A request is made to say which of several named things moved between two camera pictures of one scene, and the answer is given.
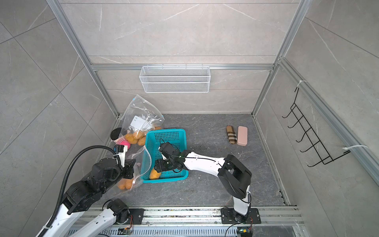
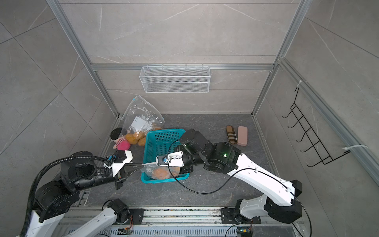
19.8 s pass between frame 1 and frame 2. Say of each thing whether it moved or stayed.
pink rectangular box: stayed
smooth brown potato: stayed
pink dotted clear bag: moved
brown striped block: stayed
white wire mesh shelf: stayed
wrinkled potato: moved
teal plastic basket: stayed
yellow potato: stayed
